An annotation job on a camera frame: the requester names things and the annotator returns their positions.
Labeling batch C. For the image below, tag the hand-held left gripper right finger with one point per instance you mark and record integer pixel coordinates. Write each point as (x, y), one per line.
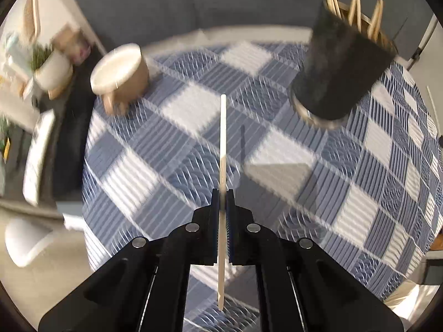
(231, 231)

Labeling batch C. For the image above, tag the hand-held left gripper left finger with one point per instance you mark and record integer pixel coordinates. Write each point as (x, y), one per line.
(215, 230)

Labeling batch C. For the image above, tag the pale wooden chopstick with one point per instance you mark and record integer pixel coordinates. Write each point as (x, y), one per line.
(223, 138)

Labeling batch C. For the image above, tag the black cylindrical utensil holder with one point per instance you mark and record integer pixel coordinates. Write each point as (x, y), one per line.
(339, 72)

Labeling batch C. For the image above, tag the bundle of wooden chopsticks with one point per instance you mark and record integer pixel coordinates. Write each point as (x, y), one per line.
(354, 10)

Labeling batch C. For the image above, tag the blue white checkered tablecloth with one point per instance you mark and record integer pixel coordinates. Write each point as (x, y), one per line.
(311, 197)

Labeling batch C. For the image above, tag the beige ceramic cup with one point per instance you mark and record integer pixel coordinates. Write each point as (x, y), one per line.
(119, 69)

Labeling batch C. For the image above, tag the green plant in white pot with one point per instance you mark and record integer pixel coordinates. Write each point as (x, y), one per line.
(52, 67)

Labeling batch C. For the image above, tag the grey sofa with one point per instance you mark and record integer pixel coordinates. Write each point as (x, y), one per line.
(173, 0)

